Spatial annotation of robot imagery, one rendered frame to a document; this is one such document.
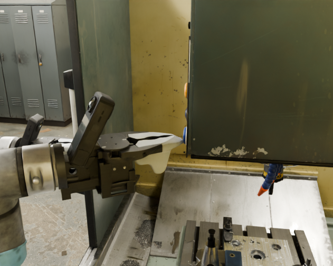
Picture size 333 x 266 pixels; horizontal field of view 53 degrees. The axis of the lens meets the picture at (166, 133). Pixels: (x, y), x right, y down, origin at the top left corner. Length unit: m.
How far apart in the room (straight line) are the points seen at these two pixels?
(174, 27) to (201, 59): 1.35
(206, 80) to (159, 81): 1.39
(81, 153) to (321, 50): 0.38
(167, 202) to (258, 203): 0.51
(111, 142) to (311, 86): 0.31
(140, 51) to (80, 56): 0.70
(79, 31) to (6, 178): 0.82
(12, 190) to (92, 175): 0.12
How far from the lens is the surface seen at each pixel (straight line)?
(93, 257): 1.53
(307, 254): 1.47
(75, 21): 1.24
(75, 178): 0.55
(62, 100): 5.51
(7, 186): 0.52
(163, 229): 1.85
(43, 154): 0.52
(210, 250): 0.78
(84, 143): 0.51
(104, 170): 0.52
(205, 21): 0.52
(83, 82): 1.27
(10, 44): 5.76
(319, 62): 0.54
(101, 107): 0.50
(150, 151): 0.52
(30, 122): 1.00
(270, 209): 1.96
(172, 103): 1.93
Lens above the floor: 1.78
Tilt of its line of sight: 20 degrees down
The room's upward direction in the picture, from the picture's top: straight up
